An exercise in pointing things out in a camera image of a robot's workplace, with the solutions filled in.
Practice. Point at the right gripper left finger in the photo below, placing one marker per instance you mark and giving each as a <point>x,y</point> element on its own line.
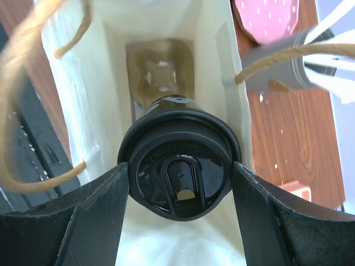
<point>82,227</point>

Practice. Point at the cardboard two-cup carrier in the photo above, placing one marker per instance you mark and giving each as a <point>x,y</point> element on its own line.
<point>158,68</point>

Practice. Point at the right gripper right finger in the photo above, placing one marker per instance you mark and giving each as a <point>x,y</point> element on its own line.
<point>279,228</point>

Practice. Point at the orange plastic tray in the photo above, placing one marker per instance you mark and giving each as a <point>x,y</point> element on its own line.
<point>297,189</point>

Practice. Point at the grey utensil holder can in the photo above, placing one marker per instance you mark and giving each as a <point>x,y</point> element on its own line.
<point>291,72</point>

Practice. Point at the pink polka dot plate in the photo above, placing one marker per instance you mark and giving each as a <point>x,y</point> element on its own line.
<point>265,21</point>

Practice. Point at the white wrapped straws bundle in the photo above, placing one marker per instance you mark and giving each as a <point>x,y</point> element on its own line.
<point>341,87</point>

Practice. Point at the black coffee cup lid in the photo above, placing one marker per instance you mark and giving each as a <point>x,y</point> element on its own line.
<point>179,162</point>

